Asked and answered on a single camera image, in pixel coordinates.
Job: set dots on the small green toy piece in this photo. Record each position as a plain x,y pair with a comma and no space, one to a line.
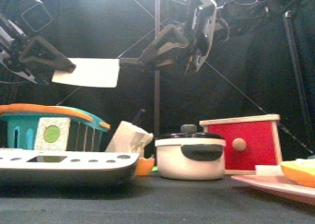
155,169

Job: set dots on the white grey toy appliance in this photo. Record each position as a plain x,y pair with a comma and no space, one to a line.
62,169

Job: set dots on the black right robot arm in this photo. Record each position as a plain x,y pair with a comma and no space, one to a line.
254,9

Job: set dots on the black pot lid with knob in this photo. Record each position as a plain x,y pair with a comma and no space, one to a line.
189,135

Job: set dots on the orange toy eggshell half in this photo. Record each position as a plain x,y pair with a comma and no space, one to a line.
143,167

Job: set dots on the red wooden box with knob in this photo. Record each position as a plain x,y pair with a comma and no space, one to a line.
257,141

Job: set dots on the slanted black frame pole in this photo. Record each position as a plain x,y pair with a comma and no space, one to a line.
297,80

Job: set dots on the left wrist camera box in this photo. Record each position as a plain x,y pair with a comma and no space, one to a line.
36,15

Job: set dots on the teal basket orange rim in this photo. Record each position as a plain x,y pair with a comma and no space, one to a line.
20,126

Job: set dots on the toy sushi roll green centre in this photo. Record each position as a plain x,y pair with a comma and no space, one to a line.
51,134

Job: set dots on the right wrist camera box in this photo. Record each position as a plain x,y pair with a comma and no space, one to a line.
178,6

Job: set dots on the pink plate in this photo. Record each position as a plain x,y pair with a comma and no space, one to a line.
275,184

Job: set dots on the small white block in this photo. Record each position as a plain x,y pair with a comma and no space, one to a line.
269,170

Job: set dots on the orange yellow toy food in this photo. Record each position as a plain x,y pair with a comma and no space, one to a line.
299,172

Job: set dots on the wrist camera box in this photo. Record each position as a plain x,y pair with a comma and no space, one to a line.
178,6
36,15

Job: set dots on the vertical metal frame pole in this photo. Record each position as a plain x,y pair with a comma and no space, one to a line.
158,95

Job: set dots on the white packet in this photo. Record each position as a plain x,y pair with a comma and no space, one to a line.
125,138

